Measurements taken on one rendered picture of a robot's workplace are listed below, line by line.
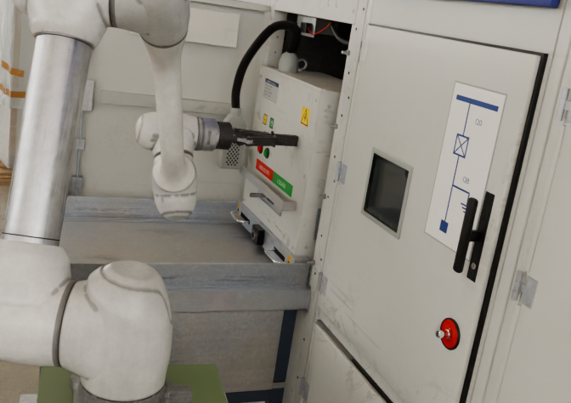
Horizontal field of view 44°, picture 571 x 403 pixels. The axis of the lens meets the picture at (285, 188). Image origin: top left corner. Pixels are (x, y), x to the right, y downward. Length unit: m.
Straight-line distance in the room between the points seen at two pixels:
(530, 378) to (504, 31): 0.59
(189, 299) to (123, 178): 0.73
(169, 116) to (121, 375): 0.61
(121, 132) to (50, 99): 1.11
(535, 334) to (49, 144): 0.88
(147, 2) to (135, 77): 1.07
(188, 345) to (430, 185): 0.85
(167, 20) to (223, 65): 1.07
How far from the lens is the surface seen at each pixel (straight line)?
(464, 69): 1.37
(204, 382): 1.49
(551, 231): 1.16
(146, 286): 1.24
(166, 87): 1.58
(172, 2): 1.34
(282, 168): 2.08
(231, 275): 1.90
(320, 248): 1.91
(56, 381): 1.47
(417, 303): 1.46
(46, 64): 1.35
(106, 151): 2.43
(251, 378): 2.06
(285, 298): 1.94
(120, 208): 2.35
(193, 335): 1.93
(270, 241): 2.12
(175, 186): 1.73
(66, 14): 1.35
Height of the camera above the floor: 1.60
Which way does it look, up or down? 15 degrees down
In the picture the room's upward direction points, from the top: 9 degrees clockwise
